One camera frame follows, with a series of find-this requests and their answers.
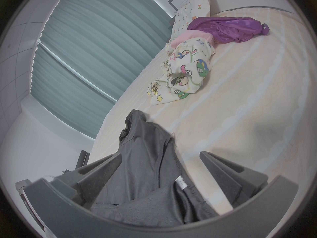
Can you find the purple garment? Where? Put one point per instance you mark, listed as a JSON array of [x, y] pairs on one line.
[[223, 28]]

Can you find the white printed pillow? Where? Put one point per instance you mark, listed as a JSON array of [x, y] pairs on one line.
[[192, 11]]

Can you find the dark grey chest of drawers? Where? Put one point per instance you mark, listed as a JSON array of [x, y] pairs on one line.
[[82, 160]]

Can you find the black T-shirt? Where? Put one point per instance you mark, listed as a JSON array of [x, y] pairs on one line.
[[143, 157]]

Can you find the pink garment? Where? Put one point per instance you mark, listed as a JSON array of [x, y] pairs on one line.
[[188, 37]]

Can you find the bed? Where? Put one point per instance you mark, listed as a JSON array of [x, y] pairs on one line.
[[247, 95]]

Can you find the blue-green curtain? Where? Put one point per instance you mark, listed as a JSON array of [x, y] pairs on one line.
[[69, 90], [106, 28]]

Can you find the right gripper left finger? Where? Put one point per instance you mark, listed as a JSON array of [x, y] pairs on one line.
[[91, 177]]

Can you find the white printed garment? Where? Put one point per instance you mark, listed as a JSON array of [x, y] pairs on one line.
[[183, 71]]

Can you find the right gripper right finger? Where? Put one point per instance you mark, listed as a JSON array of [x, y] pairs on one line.
[[232, 180]]

